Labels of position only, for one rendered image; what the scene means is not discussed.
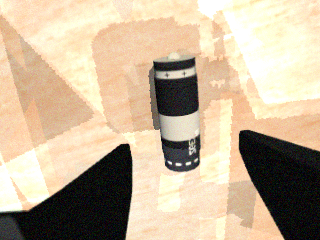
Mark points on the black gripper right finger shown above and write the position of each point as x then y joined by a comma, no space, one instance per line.
287,178

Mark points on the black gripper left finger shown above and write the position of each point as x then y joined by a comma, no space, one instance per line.
94,206

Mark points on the black cylindrical battery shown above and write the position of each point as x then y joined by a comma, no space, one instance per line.
176,87

